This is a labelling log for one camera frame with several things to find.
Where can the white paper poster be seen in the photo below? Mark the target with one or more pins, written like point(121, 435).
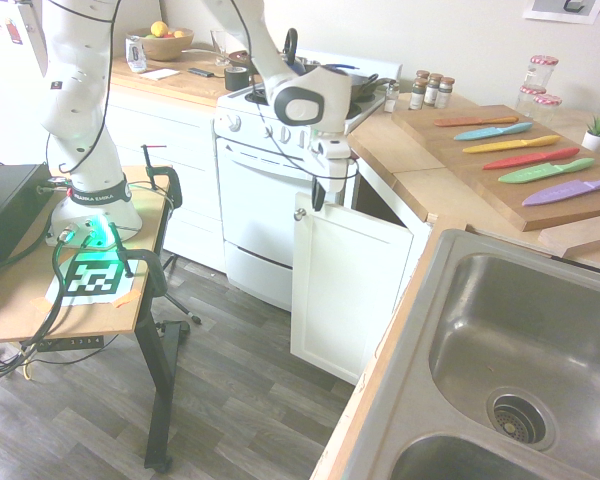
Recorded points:
point(545, 10)

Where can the red fridge magnet card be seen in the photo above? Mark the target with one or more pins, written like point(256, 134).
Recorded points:
point(14, 31)

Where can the blue knife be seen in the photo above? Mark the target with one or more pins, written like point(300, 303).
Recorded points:
point(485, 133)

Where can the orange fruit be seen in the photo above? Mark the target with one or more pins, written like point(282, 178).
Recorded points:
point(179, 34)

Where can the large wooden cutting board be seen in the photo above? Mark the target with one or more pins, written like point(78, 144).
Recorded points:
point(472, 175)

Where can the white electric stove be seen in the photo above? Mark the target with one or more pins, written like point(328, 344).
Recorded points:
point(255, 200)

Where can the silver corner door knob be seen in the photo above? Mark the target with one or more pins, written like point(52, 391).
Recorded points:
point(298, 214)

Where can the tall jar checked lid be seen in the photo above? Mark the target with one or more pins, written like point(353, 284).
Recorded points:
point(541, 72)

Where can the red knife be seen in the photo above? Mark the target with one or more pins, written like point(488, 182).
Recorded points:
point(525, 160)

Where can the white stove knob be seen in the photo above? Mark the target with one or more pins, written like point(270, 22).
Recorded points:
point(302, 137)
point(233, 121)
point(285, 134)
point(269, 131)

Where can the green knife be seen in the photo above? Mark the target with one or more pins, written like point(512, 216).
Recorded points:
point(540, 172)

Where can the yellow knife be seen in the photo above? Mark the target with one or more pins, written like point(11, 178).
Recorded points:
point(505, 145)

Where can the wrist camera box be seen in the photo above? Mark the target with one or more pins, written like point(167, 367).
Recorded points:
point(332, 148)

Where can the short jar checked lid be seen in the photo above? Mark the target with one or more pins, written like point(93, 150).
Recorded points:
point(547, 107)
point(529, 100)

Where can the white base cabinet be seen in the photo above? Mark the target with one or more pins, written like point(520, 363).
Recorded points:
point(170, 150)

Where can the orange tape piece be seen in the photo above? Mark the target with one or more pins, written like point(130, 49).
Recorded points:
point(125, 299)

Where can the orange knife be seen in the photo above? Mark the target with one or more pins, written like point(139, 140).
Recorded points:
point(470, 121)

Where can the desk height control panel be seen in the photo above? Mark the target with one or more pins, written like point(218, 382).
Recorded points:
point(70, 342)

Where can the wooden fruit bowl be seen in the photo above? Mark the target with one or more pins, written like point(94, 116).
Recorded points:
point(167, 47)

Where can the white refrigerator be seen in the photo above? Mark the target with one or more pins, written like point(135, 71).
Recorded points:
point(0, 100)

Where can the purple knife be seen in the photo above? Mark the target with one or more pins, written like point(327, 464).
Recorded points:
point(565, 191)

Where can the sink drain strainer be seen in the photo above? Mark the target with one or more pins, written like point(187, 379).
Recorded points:
point(519, 419)

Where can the spice jar brown lid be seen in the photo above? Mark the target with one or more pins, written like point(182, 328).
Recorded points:
point(432, 92)
point(446, 95)
point(423, 74)
point(417, 95)

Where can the black controller box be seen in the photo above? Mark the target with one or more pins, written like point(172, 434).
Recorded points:
point(5, 210)

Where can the black tripod stand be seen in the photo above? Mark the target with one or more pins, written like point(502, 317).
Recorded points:
point(196, 318)

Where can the white printed can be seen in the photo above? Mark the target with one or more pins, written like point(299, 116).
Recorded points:
point(136, 55)

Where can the black bar clamp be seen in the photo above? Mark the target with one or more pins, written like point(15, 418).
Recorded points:
point(156, 280)
point(172, 185)

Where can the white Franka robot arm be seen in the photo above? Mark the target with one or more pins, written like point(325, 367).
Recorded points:
point(80, 125)

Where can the white paper marker tag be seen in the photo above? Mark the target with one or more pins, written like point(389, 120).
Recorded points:
point(92, 277)

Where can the light wooden board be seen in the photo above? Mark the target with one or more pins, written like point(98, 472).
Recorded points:
point(580, 237)

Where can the white corner cabinet door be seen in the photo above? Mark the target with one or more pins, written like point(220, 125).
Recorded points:
point(345, 290)

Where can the stainless steel double sink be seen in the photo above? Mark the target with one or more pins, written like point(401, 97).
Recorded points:
point(480, 325)

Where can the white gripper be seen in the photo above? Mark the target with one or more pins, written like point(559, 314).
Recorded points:
point(335, 175)

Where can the black coil burner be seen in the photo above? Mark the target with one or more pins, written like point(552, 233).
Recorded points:
point(257, 96)

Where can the white paper note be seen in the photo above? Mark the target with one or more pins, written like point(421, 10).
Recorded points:
point(160, 74)

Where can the yellow lemon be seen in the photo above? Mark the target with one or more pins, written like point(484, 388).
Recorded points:
point(158, 28)

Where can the black tape roll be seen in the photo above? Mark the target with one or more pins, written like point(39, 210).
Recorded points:
point(230, 80)

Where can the clear drinking glass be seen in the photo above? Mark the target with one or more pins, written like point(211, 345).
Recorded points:
point(221, 50)

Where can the glass salt shaker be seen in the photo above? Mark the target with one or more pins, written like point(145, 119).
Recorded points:
point(391, 97)

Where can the wooden robot table black legs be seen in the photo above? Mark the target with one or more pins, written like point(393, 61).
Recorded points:
point(10, 315)

